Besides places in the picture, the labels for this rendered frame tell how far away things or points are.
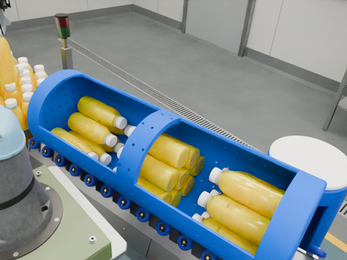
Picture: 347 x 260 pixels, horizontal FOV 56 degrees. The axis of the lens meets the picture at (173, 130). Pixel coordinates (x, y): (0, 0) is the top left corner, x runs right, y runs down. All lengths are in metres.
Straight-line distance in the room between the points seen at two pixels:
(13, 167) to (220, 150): 0.62
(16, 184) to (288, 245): 0.52
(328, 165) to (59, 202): 0.86
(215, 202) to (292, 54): 3.76
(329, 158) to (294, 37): 3.27
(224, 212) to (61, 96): 0.69
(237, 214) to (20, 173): 0.48
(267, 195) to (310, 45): 3.63
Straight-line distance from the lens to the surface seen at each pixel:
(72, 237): 0.64
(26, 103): 1.35
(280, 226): 0.72
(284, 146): 1.22
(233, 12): 4.82
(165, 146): 0.88
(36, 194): 0.64
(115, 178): 0.90
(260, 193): 0.80
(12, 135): 0.54
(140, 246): 1.05
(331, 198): 1.15
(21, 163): 0.57
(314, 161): 1.20
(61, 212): 0.68
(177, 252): 0.97
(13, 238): 0.63
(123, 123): 1.09
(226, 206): 0.81
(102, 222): 0.73
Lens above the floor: 1.71
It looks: 35 degrees down
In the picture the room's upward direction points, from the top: 5 degrees clockwise
